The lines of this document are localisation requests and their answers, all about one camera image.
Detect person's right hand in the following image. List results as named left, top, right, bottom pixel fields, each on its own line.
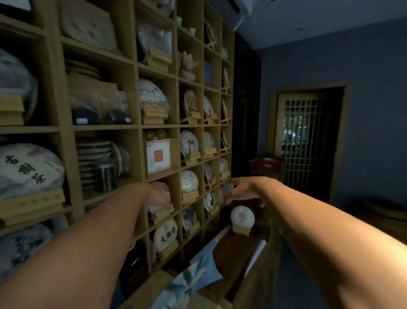
left=224, top=177, right=274, bottom=209

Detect person's left hand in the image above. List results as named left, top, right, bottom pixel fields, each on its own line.
left=140, top=182, right=171, bottom=211

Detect person's left forearm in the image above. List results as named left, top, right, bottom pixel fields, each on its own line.
left=0, top=183, right=147, bottom=309

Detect person's right forearm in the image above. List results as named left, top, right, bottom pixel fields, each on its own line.
left=263, top=178, right=407, bottom=309

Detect small plain white tea cake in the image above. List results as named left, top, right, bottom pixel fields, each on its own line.
left=148, top=190, right=172, bottom=214

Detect shelf rows of wrapped tea cakes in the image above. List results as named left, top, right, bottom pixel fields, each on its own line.
left=0, top=48, right=233, bottom=282

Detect round tea cake with medallion print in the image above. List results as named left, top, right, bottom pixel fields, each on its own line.
left=230, top=206, right=255, bottom=227

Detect red wooden cabinet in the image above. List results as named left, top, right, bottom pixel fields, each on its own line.
left=250, top=157, right=287, bottom=185

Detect white box with orange seal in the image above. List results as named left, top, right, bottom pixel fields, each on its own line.
left=146, top=139, right=172, bottom=176

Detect small wooden display stand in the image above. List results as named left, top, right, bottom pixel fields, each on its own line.
left=232, top=224, right=252, bottom=237

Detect glass jar of dark tea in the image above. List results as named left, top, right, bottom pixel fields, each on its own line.
left=97, top=164, right=117, bottom=193

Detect black box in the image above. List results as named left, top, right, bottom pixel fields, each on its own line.
left=125, top=241, right=149, bottom=281

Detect stack of unwrapped tea discs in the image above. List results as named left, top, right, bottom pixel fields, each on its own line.
left=76, top=141, right=112, bottom=191

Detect wooden lattice door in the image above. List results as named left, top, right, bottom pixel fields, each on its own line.
left=276, top=92, right=333, bottom=193

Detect blue and white printed cloth bag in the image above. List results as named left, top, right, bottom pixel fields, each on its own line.
left=158, top=248, right=224, bottom=309

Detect clear bag of dark tea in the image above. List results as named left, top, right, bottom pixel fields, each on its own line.
left=69, top=91, right=103, bottom=125
left=102, top=91, right=131, bottom=125

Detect tall wooden shelf unit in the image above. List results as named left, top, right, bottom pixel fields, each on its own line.
left=0, top=0, right=236, bottom=309

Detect flat wooden box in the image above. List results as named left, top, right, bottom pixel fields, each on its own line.
left=66, top=73, right=119, bottom=96

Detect huge tea cake with black calligraphy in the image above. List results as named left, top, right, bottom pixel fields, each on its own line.
left=0, top=143, right=66, bottom=202

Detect large paper-wrapped bundle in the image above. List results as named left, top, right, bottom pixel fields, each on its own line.
left=59, top=1, right=123, bottom=56

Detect white wall air conditioner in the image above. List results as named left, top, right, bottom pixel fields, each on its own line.
left=219, top=0, right=279, bottom=31

